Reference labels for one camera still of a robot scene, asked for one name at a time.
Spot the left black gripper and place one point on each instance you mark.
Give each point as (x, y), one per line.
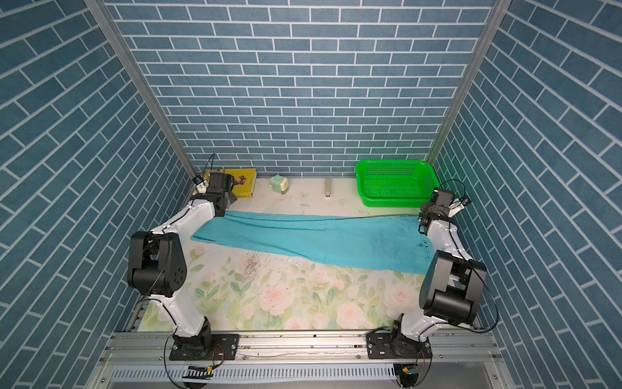
(230, 197)

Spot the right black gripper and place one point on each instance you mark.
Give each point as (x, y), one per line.
(424, 208)

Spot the teal long pants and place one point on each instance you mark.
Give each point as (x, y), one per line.
(381, 243)

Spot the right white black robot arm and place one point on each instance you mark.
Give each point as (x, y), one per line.
(452, 288)

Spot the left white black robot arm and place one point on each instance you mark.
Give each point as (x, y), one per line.
(157, 267)

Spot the yellow book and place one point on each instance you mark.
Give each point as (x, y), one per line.
(239, 182)

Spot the green plastic basket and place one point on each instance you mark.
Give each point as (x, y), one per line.
(395, 183)

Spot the pale green tape dispenser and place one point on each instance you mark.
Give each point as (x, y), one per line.
(280, 184)

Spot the floral table mat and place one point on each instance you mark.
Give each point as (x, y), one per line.
(240, 290)

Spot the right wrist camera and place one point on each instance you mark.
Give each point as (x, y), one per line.
(459, 204)

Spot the aluminium mounting rail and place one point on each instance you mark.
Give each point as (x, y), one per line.
(451, 358)

